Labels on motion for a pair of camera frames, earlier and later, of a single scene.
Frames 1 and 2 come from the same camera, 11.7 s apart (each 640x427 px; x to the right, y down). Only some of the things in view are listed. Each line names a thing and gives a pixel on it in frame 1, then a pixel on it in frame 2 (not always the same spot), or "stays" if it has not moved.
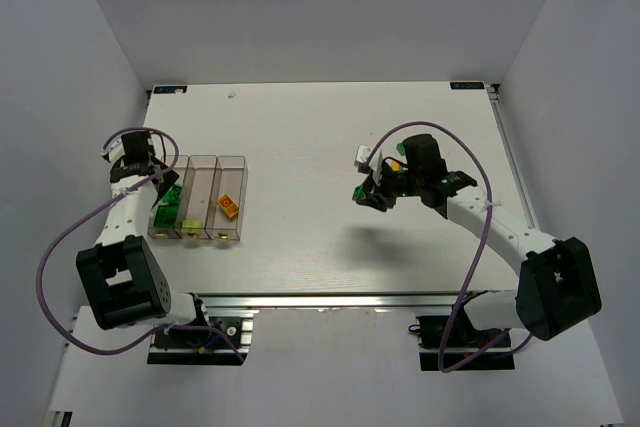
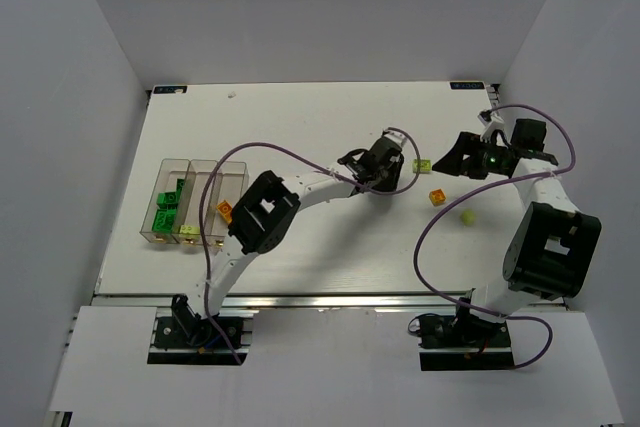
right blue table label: x=466 y=85 stays
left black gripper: x=157 y=176 -> x=379 y=173
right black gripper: x=379 y=186 -> x=470 y=155
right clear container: x=231 y=179 stays
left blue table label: x=171 y=89 stays
